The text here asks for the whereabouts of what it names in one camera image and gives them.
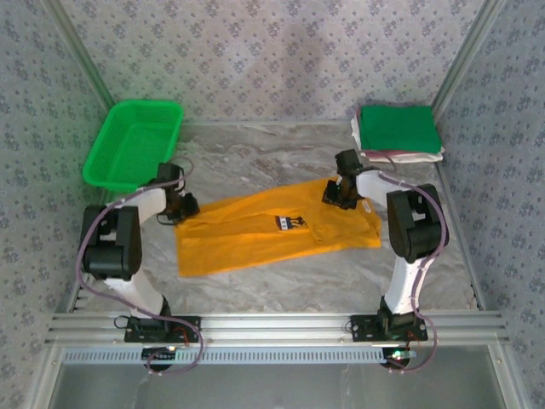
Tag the orange printed t-shirt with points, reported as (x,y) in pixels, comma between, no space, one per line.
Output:
(255,230)

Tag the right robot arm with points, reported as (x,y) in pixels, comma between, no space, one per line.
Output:
(415,226)

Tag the stack of folded clothes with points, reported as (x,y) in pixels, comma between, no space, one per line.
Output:
(417,157)

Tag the green plastic basket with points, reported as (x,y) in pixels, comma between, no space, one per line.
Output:
(132,145)

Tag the green folded t-shirt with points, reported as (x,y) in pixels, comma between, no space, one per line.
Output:
(398,128)

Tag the black controller board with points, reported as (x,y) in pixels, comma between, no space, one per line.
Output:
(158,355)
(398,357)

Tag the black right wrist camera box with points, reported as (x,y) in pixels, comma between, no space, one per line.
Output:
(348,161)

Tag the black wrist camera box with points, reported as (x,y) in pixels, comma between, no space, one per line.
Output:
(169,174)
(348,161)

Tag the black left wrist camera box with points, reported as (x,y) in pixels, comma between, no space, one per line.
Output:
(169,174)

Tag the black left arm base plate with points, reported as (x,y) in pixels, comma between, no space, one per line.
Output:
(187,330)

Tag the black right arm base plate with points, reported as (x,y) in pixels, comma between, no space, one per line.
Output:
(362,328)

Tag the aluminium mounting rail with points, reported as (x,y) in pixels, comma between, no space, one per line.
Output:
(277,328)

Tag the aluminium frame post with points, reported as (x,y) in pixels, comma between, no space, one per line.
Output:
(78,55)
(466,55)

